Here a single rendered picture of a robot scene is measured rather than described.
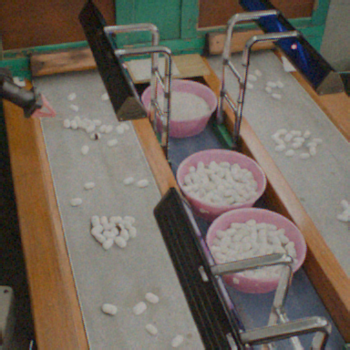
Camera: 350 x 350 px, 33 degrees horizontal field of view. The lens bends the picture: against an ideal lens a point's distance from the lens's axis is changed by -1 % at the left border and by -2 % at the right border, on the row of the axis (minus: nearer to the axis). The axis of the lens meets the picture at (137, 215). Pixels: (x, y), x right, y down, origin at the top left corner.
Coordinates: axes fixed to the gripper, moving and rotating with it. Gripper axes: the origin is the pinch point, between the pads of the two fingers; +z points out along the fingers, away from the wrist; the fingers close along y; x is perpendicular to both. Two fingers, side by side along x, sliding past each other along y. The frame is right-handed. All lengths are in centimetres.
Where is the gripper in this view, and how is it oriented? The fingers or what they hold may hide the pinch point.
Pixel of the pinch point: (53, 114)
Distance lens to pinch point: 192.1
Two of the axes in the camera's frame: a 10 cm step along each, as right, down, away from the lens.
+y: -2.3, -6.7, 7.1
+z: 7.4, 3.5, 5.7
